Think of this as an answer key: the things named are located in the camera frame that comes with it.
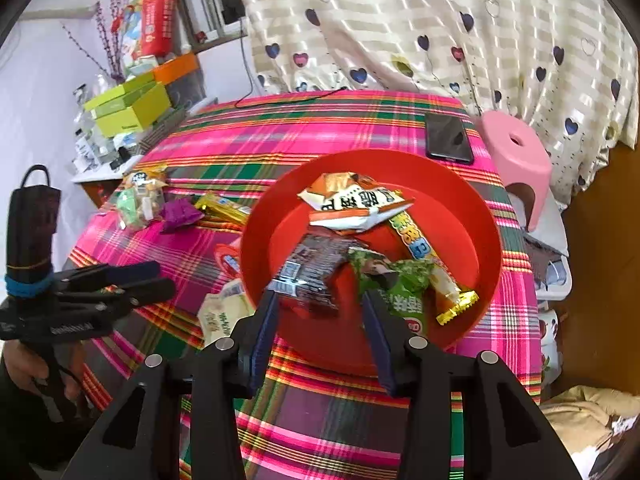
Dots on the white plastic bin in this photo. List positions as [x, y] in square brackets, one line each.
[552, 270]

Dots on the yellow green cardboard box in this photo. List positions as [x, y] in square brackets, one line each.
[135, 112]

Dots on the purple candy wrapper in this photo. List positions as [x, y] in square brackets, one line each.
[179, 212]

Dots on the clear bag of candies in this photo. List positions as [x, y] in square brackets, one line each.
[135, 207]

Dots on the pink green plaid tablecloth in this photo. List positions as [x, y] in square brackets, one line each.
[300, 125]

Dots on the red jelly cup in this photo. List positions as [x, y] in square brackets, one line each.
[226, 260]

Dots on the black smartphone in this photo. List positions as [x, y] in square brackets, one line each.
[447, 137]

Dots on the heart print curtain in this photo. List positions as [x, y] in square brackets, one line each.
[400, 20]

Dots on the dried flower branches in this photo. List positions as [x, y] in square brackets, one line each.
[112, 35]

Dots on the person's left hand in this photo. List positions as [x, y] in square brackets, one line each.
[17, 367]

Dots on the colourful picture box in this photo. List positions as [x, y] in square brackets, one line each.
[131, 30]

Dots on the dark grey snack packet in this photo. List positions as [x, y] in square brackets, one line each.
[312, 265]

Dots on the white orange snack packet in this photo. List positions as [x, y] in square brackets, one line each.
[350, 205]

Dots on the long yellow snack bar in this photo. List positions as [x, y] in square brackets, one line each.
[415, 240]

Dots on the floral ceramic pot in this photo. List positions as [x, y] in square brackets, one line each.
[549, 345]

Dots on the red round woven basket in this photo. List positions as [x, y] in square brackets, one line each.
[450, 220]

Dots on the gold yellow snack packet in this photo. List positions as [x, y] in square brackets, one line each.
[220, 206]

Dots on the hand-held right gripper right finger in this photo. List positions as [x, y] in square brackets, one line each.
[380, 340]

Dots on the grey bin with orange lid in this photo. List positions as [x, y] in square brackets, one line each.
[175, 67]

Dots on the beige fleece cloth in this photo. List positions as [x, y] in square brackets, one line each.
[585, 420]

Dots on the white side table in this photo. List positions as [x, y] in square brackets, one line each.
[95, 176]

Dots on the white green snack packet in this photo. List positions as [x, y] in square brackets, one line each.
[222, 317]

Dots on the red gift package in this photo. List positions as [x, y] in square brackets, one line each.
[157, 20]

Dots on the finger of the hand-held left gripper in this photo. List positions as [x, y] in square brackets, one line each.
[135, 271]
[155, 291]

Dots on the pink plastic stool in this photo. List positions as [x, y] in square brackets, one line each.
[515, 145]

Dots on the white blue label bottle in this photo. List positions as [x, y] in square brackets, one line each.
[84, 145]

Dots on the green grape candy packet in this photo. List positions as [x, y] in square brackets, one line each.
[405, 285]

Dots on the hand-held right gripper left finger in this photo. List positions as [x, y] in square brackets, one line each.
[265, 330]

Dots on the striped patterned tray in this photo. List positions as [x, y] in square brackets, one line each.
[162, 130]

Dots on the olive green gift box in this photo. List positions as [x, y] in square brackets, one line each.
[120, 92]

